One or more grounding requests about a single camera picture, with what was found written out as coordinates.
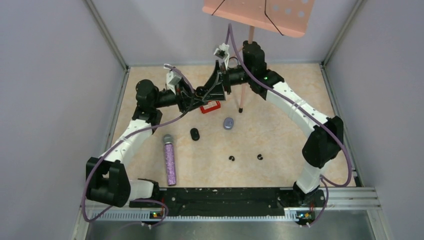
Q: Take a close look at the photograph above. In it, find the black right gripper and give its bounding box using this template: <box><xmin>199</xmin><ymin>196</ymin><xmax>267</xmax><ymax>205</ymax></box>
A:
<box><xmin>201</xmin><ymin>61</ymin><xmax>253</xmax><ymax>103</ymax></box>

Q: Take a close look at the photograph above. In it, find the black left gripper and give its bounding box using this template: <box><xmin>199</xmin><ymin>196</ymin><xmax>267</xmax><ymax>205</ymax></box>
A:
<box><xmin>152</xmin><ymin>77</ymin><xmax>208</xmax><ymax>113</ymax></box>

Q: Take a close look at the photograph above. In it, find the silver blue earbud charging case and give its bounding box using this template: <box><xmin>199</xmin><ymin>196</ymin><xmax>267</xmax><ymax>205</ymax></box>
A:
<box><xmin>223</xmin><ymin>117</ymin><xmax>234</xmax><ymax>130</ymax></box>

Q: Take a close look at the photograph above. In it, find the black oval earbud case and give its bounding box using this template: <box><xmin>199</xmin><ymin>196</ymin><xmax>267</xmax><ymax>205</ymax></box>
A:
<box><xmin>190</xmin><ymin>128</ymin><xmax>200</xmax><ymax>141</ymax></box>

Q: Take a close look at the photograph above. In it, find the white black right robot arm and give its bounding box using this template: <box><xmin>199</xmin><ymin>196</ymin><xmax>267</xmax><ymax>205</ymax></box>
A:
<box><xmin>196</xmin><ymin>41</ymin><xmax>344</xmax><ymax>206</ymax></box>

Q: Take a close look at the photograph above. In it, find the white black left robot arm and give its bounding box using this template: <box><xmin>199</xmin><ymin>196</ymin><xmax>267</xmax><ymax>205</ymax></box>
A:
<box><xmin>81</xmin><ymin>77</ymin><xmax>209</xmax><ymax>207</ymax></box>

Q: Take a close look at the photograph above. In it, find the red toy window brick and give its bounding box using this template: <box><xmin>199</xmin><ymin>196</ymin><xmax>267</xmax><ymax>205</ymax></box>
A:
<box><xmin>200</xmin><ymin>101</ymin><xmax>221</xmax><ymax>114</ymax></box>

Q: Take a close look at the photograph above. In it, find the purple glitter microphone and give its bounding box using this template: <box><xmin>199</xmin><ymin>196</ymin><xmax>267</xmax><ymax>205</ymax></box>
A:
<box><xmin>162</xmin><ymin>134</ymin><xmax>177</xmax><ymax>186</ymax></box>

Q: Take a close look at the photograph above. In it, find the pink music stand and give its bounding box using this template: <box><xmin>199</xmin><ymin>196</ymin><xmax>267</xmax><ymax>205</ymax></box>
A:
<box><xmin>202</xmin><ymin>0</ymin><xmax>316</xmax><ymax>115</ymax></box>

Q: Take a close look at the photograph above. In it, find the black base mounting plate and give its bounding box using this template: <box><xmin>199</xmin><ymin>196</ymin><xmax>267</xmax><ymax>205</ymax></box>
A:
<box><xmin>129</xmin><ymin>187</ymin><xmax>327</xmax><ymax>218</ymax></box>

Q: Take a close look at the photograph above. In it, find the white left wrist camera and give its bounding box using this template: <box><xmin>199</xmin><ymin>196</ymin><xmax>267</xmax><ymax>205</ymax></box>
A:
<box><xmin>163</xmin><ymin>64</ymin><xmax>182</xmax><ymax>95</ymax></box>

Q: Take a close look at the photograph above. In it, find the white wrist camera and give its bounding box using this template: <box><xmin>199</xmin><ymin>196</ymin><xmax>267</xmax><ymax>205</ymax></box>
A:
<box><xmin>213</xmin><ymin>43</ymin><xmax>230</xmax><ymax>69</ymax></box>
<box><xmin>163</xmin><ymin>64</ymin><xmax>182</xmax><ymax>95</ymax></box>

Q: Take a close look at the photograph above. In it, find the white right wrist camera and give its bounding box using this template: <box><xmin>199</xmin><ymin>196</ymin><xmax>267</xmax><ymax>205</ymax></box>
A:
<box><xmin>213</xmin><ymin>43</ymin><xmax>230</xmax><ymax>69</ymax></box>

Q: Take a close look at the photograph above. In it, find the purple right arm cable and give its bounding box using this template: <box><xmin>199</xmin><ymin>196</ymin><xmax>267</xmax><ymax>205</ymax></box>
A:
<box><xmin>225</xmin><ymin>23</ymin><xmax>353</xmax><ymax>227</ymax></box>

